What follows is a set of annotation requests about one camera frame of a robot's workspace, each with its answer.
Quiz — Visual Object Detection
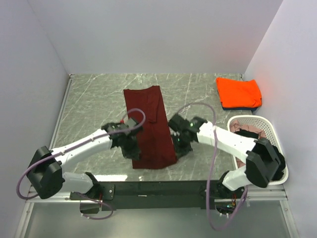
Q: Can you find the white plastic laundry basket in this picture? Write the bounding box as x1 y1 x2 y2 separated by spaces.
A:
227 115 289 186

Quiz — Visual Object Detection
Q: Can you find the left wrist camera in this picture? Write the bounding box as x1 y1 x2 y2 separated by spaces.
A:
122 118 143 136

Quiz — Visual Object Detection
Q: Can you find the black garment in basket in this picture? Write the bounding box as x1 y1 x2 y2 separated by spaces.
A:
234 129 286 186

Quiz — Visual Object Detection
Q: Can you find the dark red t-shirt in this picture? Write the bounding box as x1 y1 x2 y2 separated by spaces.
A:
123 86 177 170

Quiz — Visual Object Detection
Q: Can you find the pink garment in basket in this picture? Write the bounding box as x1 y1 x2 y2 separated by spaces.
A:
229 120 268 169

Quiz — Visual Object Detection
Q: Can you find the folded blue t-shirt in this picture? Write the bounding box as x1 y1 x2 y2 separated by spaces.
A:
218 91 262 112

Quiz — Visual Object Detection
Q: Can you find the folded orange t-shirt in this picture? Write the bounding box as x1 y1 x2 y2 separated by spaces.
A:
216 77 262 109

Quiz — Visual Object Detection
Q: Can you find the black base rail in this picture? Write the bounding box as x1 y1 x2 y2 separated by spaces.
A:
69 180 246 214

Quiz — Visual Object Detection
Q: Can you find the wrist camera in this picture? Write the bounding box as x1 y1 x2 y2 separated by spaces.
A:
122 118 143 136
168 114 190 133

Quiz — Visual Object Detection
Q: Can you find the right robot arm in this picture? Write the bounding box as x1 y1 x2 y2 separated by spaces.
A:
168 114 281 199

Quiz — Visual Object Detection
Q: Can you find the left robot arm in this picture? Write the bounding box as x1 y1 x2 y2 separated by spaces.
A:
26 119 143 199

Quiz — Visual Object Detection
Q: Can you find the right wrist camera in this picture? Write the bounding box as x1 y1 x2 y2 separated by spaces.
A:
168 114 190 133

